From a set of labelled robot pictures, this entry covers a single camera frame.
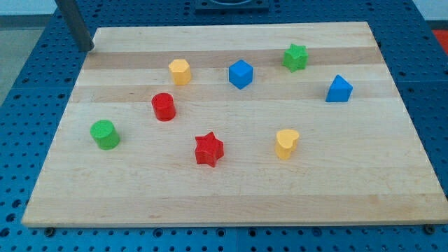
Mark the yellow hexagon block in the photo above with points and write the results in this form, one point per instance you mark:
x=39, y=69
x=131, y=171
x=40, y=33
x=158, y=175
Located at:
x=180, y=71

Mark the red star block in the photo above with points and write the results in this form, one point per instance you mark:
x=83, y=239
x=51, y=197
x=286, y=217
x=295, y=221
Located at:
x=209, y=149

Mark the red cylinder block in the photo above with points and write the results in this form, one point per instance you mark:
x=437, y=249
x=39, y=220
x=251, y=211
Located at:
x=163, y=106

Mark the yellow heart block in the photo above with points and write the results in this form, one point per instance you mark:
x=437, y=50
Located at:
x=286, y=142

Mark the blue triangle block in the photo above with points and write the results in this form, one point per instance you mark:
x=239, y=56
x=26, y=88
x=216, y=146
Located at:
x=339, y=91

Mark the wooden board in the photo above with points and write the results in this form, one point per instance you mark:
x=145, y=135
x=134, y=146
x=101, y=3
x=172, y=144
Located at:
x=358, y=162

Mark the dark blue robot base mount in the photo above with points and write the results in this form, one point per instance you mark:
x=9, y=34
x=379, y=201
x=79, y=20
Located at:
x=205, y=6

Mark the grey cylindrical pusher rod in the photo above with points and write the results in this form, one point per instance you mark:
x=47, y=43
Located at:
x=76, y=24

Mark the green star block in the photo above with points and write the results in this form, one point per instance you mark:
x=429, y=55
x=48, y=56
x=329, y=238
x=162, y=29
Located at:
x=295, y=58

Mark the blue cube block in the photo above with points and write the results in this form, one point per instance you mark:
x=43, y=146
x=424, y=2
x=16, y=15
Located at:
x=240, y=74

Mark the green cylinder block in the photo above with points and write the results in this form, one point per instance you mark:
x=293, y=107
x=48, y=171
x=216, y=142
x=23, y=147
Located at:
x=104, y=134

